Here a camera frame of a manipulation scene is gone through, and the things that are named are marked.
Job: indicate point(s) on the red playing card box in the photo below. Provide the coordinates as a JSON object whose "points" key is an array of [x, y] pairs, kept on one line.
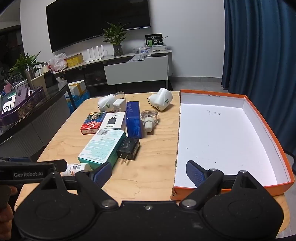
{"points": [[92, 123]]}

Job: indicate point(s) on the teal white carton box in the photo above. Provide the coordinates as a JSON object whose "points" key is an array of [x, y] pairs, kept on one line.
{"points": [[102, 148]]}

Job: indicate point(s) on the black green display box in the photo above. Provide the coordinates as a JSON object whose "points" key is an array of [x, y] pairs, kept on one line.
{"points": [[154, 40]]}

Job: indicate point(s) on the potted green plant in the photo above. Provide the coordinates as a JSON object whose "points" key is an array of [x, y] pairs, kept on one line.
{"points": [[115, 34]]}

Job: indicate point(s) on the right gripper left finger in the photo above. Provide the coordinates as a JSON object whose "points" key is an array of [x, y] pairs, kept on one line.
{"points": [[91, 184]]}

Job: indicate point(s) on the white tv console cabinet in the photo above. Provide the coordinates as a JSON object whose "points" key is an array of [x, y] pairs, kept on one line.
{"points": [[112, 70]]}

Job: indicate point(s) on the blue plastic bag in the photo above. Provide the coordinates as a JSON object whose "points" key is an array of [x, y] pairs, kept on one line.
{"points": [[77, 100]]}

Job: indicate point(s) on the white usb charger cube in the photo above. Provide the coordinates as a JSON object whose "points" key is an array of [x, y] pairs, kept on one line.
{"points": [[119, 105]]}

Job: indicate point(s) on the white yellow floor box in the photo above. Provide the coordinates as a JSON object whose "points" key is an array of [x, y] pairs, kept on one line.
{"points": [[77, 88]]}

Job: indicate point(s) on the blue curtain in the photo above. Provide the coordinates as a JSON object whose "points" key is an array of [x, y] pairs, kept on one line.
{"points": [[259, 61]]}

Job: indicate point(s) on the orange white cardboard box lid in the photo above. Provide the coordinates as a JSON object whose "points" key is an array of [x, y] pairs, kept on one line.
{"points": [[226, 131]]}

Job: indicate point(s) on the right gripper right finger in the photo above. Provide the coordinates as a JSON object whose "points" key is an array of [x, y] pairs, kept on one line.
{"points": [[208, 184]]}

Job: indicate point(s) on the large black television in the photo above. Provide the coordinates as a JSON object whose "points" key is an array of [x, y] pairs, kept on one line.
{"points": [[70, 22]]}

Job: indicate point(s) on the white pill bottle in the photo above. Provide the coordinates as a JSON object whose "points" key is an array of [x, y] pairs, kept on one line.
{"points": [[73, 168]]}

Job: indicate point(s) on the black wall charger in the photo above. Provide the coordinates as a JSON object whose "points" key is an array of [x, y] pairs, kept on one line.
{"points": [[128, 149]]}

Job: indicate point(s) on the left hand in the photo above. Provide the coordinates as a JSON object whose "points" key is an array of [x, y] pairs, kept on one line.
{"points": [[7, 214]]}

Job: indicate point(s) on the purple storage box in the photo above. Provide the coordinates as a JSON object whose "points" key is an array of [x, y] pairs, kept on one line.
{"points": [[23, 108]]}

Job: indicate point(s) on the yellow cardboard box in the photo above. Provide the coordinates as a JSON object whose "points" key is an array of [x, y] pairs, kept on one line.
{"points": [[74, 60]]}

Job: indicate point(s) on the blue plastic case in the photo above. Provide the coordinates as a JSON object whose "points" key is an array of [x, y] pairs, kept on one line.
{"points": [[133, 120]]}

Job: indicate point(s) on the white charger retail box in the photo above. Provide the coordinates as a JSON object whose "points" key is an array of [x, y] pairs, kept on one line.
{"points": [[114, 121]]}

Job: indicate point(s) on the black side cabinet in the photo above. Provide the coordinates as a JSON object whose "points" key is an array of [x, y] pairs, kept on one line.
{"points": [[29, 137]]}

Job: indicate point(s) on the white router with antennas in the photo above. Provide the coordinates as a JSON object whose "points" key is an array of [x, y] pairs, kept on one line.
{"points": [[96, 53]]}

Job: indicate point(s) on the white plastic bag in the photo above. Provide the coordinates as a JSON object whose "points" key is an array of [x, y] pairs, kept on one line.
{"points": [[59, 62]]}

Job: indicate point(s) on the white plug-in vaporizer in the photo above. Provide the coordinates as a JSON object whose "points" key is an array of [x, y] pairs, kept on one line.
{"points": [[161, 99]]}

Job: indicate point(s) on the clear liquid refill bottle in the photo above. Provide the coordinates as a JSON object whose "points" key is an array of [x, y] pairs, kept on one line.
{"points": [[150, 119]]}

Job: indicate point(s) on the white vaporizer with clear bottle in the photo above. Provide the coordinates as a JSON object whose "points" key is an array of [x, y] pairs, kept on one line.
{"points": [[106, 103]]}

